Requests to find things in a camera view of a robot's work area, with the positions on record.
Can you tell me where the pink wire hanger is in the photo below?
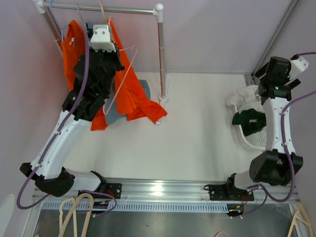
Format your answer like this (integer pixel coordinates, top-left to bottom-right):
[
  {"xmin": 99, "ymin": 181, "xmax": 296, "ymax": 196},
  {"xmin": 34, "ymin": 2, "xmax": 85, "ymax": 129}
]
[{"xmin": 103, "ymin": 45, "xmax": 138, "ymax": 117}]

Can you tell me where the orange t shirt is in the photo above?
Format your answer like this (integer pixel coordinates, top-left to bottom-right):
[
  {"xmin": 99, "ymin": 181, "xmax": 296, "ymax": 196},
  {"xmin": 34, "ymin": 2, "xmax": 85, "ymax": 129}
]
[
  {"xmin": 62, "ymin": 20, "xmax": 108, "ymax": 131},
  {"xmin": 108, "ymin": 18, "xmax": 167, "ymax": 123}
]

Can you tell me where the grey blue t shirt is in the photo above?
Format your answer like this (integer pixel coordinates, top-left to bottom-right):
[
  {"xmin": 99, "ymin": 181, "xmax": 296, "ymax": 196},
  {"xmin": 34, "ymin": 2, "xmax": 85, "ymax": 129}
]
[{"xmin": 85, "ymin": 22, "xmax": 153, "ymax": 125}]

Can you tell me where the light blue wire hanger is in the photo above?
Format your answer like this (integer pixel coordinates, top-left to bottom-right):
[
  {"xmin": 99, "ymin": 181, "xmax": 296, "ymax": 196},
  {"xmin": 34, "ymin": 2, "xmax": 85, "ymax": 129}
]
[{"xmin": 76, "ymin": 3, "xmax": 90, "ymax": 33}]

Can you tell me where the green white t shirt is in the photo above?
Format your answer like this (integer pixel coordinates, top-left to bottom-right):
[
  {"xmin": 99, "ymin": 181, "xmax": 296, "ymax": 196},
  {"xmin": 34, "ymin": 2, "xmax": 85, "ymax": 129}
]
[{"xmin": 226, "ymin": 85, "xmax": 267, "ymax": 136}]

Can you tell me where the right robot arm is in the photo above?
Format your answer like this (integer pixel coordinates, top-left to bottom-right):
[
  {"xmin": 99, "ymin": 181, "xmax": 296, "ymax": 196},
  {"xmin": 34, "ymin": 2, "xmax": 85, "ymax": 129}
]
[{"xmin": 225, "ymin": 54, "xmax": 309, "ymax": 202}]

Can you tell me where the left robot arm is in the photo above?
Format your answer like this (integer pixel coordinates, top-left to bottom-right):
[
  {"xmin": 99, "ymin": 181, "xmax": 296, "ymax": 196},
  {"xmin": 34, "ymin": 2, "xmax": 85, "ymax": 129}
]
[{"xmin": 20, "ymin": 48, "xmax": 124, "ymax": 198}]

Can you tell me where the blue hanger far left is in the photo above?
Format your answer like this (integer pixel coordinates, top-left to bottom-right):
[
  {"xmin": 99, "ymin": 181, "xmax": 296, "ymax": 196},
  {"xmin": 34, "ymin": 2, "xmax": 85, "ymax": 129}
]
[{"xmin": 49, "ymin": 0, "xmax": 70, "ymax": 42}]

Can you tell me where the spare wooden hanger right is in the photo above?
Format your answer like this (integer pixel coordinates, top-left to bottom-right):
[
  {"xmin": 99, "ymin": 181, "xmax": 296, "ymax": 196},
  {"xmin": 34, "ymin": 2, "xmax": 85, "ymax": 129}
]
[{"xmin": 287, "ymin": 202, "xmax": 314, "ymax": 237}]

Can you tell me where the white laundry basket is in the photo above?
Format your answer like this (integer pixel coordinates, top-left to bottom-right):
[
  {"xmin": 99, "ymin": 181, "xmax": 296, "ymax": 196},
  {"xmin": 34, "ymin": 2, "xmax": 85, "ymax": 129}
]
[{"xmin": 232, "ymin": 105, "xmax": 267, "ymax": 151}]

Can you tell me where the clothes rack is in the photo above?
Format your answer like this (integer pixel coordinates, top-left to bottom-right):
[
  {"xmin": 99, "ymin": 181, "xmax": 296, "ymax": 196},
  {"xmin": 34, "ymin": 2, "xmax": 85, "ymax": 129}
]
[{"xmin": 33, "ymin": 0, "xmax": 170, "ymax": 108}]

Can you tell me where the spare wooden hangers left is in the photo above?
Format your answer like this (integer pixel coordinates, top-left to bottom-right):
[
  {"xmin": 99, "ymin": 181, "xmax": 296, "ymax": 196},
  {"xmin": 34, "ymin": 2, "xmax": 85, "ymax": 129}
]
[{"xmin": 58, "ymin": 193, "xmax": 94, "ymax": 237}]

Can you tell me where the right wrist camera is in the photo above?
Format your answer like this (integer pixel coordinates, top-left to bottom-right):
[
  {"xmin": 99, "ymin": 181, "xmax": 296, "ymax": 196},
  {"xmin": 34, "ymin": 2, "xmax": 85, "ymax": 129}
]
[{"xmin": 288, "ymin": 54, "xmax": 309, "ymax": 80}]

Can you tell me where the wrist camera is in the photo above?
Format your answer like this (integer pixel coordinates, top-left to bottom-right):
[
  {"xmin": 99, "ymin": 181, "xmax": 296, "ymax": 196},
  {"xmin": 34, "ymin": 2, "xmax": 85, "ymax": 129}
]
[
  {"xmin": 90, "ymin": 24, "xmax": 117, "ymax": 53},
  {"xmin": 288, "ymin": 54, "xmax": 309, "ymax": 80}
]

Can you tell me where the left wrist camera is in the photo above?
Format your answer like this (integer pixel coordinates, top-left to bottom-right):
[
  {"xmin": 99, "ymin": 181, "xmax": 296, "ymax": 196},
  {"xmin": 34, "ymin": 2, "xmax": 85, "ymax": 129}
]
[{"xmin": 90, "ymin": 24, "xmax": 117, "ymax": 53}]

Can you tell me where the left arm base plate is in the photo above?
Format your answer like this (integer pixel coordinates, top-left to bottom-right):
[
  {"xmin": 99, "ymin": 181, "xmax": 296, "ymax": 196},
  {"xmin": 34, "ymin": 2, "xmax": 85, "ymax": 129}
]
[{"xmin": 78, "ymin": 182, "xmax": 123, "ymax": 199}]

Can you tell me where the aluminium rail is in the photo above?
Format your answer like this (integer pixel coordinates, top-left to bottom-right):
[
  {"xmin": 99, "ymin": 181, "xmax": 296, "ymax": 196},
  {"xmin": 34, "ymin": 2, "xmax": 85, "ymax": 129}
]
[{"xmin": 32, "ymin": 176, "xmax": 299, "ymax": 203}]

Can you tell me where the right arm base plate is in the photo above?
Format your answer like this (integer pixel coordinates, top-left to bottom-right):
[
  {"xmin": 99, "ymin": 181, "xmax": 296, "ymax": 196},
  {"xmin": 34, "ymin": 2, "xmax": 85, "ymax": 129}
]
[{"xmin": 203, "ymin": 184, "xmax": 254, "ymax": 201}]

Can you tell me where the white cable duct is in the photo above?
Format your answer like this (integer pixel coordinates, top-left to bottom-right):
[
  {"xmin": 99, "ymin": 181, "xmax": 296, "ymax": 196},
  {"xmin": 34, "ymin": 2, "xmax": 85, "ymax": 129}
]
[{"xmin": 41, "ymin": 200, "xmax": 229, "ymax": 213}]

